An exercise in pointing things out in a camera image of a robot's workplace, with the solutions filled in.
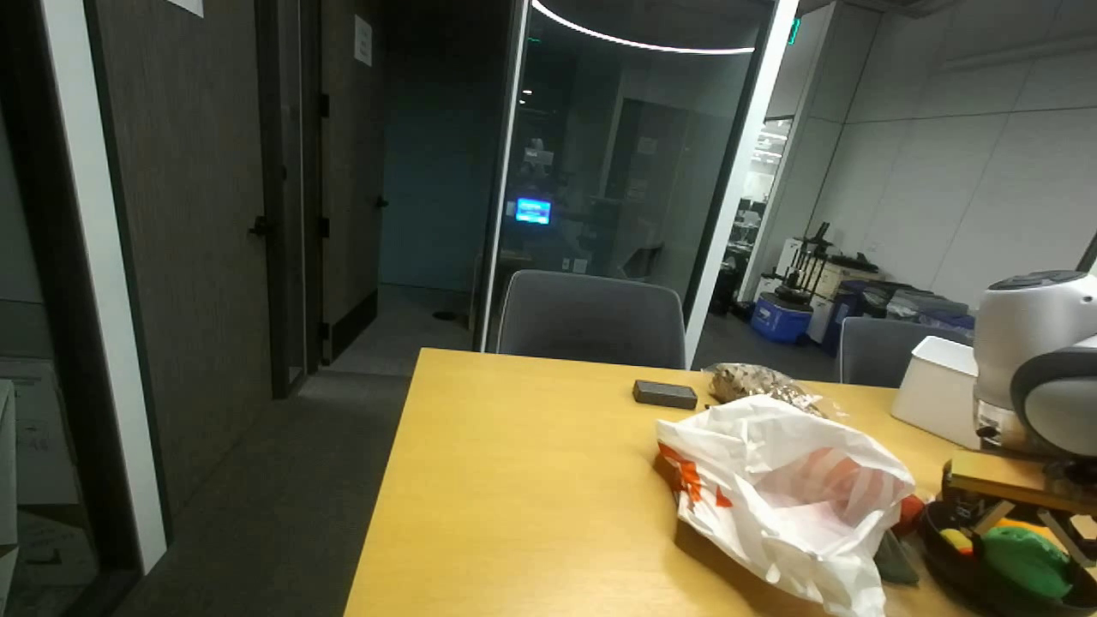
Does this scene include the white plastic bag orange stripes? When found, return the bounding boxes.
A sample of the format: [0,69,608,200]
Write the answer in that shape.
[652,395,919,617]

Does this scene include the black bowl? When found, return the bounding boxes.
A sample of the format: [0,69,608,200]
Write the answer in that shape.
[919,490,1097,617]

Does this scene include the grey office chair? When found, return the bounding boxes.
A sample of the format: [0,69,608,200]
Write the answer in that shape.
[493,269,690,370]
[837,311,919,386]

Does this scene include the blue lit screen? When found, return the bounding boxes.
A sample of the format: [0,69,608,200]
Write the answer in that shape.
[508,194,556,230]

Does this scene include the small black flat device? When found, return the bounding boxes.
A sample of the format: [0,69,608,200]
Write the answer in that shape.
[630,377,700,412]

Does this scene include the clear bag of nuts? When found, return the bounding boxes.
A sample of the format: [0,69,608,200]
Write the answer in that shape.
[710,360,828,417]

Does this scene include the blue bin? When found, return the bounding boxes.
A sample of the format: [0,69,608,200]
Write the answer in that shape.
[750,289,815,351]

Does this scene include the dark door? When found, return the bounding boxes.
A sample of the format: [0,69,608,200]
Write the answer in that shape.
[250,0,387,402]

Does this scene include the white rectangular box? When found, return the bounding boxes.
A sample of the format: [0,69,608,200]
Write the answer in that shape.
[887,331,988,452]

